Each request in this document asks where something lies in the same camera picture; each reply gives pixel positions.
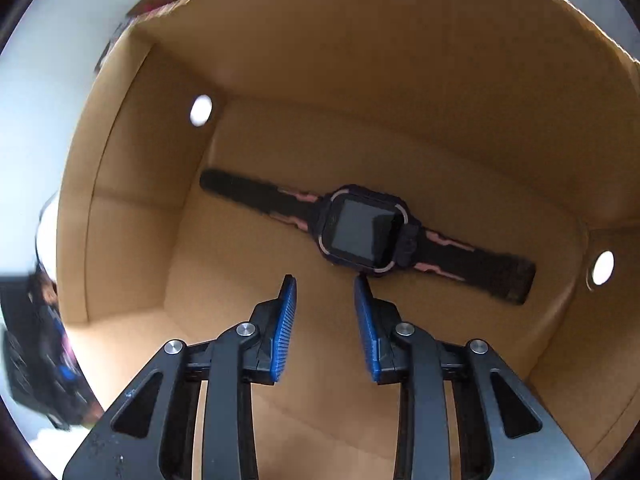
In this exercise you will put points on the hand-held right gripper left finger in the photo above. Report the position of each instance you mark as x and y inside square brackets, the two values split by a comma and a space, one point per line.
[285, 330]

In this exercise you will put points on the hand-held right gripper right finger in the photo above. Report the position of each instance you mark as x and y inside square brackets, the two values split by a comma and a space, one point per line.
[365, 330]

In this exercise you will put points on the black pink smart watch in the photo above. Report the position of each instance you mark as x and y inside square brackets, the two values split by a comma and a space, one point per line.
[360, 230]

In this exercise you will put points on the large brown cardboard box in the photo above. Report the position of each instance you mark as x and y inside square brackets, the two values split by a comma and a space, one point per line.
[400, 110]

